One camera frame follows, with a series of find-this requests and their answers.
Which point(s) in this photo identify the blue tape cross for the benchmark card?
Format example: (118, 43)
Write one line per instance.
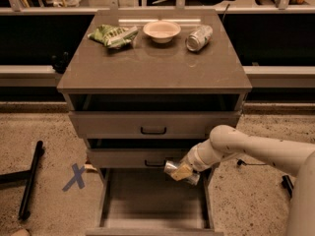
(76, 178)

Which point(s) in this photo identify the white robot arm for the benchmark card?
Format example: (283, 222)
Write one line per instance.
(294, 158)

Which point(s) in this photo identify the grey top drawer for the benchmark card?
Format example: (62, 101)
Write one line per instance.
(149, 125)

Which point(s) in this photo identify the black clamp on ledge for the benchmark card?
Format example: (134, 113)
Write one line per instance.
(60, 64)

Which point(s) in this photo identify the grey drawer cabinet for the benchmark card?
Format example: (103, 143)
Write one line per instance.
(150, 77)

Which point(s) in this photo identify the grey open bottom drawer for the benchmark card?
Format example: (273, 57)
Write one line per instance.
(147, 202)

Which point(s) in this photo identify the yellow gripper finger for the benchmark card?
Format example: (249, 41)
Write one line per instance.
(182, 172)

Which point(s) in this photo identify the green chip bag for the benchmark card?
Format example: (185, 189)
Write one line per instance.
(113, 37)

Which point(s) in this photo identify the silver blue redbull can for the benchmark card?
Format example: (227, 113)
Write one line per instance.
(170, 166)

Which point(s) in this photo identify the black stand leg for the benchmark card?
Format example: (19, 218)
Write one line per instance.
(28, 176)
(287, 184)

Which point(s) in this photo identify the silver green soda can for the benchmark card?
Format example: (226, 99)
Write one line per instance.
(199, 38)

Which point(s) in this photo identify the white paper bowl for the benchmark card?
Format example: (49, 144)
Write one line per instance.
(162, 31)

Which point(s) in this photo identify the black stand leg right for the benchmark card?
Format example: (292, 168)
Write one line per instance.
(287, 184)

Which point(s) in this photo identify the black stand leg left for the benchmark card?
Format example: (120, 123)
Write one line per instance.
(28, 176)

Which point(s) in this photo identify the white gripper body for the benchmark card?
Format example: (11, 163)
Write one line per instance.
(194, 159)

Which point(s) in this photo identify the grey middle drawer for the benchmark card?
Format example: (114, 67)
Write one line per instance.
(133, 157)

